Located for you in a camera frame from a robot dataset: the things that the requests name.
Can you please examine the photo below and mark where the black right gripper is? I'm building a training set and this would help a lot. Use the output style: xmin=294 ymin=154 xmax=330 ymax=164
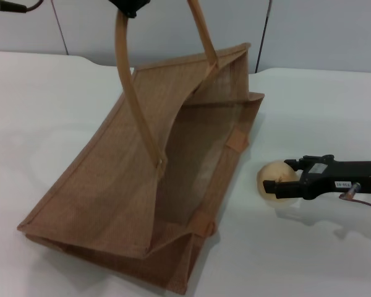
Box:
xmin=262 ymin=153 xmax=371 ymax=200

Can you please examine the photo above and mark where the round egg yolk pastry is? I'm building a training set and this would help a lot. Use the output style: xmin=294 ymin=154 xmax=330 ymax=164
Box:
xmin=255 ymin=159 xmax=301 ymax=207

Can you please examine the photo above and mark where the brown woven handbag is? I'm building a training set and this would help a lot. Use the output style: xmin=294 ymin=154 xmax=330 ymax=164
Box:
xmin=17 ymin=0 xmax=266 ymax=296

